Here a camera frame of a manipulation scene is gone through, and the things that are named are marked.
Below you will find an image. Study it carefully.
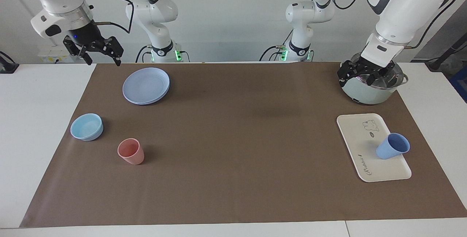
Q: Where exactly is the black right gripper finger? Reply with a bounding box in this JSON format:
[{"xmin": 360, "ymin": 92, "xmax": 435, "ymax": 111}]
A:
[
  {"xmin": 91, "ymin": 36, "xmax": 124, "ymax": 66},
  {"xmin": 63, "ymin": 36, "xmax": 93, "ymax": 65}
]

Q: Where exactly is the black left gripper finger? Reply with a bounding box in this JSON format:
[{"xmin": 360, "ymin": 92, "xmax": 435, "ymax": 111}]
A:
[
  {"xmin": 337, "ymin": 62, "xmax": 362, "ymax": 87},
  {"xmin": 367, "ymin": 67, "xmax": 396, "ymax": 86}
]

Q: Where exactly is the blue plastic cup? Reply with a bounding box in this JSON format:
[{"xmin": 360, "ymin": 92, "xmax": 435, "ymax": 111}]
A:
[{"xmin": 376, "ymin": 133, "xmax": 410, "ymax": 160}]

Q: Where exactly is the pink plastic cup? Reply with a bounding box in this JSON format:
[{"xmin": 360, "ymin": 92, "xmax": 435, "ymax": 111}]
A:
[{"xmin": 117, "ymin": 138, "xmax": 145, "ymax": 165}]

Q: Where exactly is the cream rabbit print tray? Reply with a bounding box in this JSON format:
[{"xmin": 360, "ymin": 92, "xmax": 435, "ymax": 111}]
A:
[{"xmin": 336, "ymin": 113, "xmax": 412, "ymax": 183}]

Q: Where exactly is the pale green electric pot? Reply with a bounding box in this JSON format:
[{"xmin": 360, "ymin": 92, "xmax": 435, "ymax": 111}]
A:
[{"xmin": 341, "ymin": 53, "xmax": 409, "ymax": 105}]

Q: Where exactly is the blue round plate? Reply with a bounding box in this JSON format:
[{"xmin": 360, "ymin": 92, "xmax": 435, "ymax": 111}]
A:
[{"xmin": 122, "ymin": 67, "xmax": 171, "ymax": 105}]

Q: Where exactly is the black stand leg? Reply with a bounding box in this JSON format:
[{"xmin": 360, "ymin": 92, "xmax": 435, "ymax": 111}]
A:
[{"xmin": 425, "ymin": 35, "xmax": 467, "ymax": 71}]

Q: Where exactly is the blue box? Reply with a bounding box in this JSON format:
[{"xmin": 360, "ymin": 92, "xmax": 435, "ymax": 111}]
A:
[{"xmin": 449, "ymin": 66, "xmax": 467, "ymax": 103}]

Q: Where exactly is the light blue bowl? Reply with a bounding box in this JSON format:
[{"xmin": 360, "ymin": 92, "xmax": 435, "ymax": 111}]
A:
[{"xmin": 70, "ymin": 113, "xmax": 104, "ymax": 141}]

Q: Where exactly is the brown table mat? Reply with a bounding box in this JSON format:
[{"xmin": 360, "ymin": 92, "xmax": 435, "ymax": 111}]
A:
[{"xmin": 19, "ymin": 62, "xmax": 467, "ymax": 228}]

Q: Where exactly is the white wall socket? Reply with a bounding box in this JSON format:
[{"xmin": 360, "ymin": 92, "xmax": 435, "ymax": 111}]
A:
[{"xmin": 38, "ymin": 45, "xmax": 62, "ymax": 64}]

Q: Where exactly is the black right base cable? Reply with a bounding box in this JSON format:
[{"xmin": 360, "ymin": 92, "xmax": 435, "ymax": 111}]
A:
[{"xmin": 135, "ymin": 45, "xmax": 154, "ymax": 63}]

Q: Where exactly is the black base cable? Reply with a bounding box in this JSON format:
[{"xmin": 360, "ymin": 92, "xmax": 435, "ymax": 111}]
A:
[
  {"xmin": 135, "ymin": 45, "xmax": 154, "ymax": 63},
  {"xmin": 259, "ymin": 29, "xmax": 294, "ymax": 62}
]

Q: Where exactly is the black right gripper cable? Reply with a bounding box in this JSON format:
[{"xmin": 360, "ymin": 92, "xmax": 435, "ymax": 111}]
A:
[{"xmin": 84, "ymin": 0, "xmax": 134, "ymax": 34}]

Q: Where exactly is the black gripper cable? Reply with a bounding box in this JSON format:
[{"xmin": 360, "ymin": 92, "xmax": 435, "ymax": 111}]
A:
[
  {"xmin": 84, "ymin": 0, "xmax": 134, "ymax": 34},
  {"xmin": 327, "ymin": 0, "xmax": 458, "ymax": 50}
]

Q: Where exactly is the black clamp mount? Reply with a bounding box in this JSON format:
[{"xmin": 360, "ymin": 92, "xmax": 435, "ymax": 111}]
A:
[{"xmin": 0, "ymin": 51, "xmax": 19, "ymax": 74}]

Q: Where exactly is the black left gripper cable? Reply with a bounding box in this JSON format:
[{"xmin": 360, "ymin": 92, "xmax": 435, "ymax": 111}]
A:
[{"xmin": 327, "ymin": 0, "xmax": 458, "ymax": 50}]

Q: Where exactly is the black left base cable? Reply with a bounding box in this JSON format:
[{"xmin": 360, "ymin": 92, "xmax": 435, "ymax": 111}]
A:
[{"xmin": 259, "ymin": 29, "xmax": 294, "ymax": 62}]

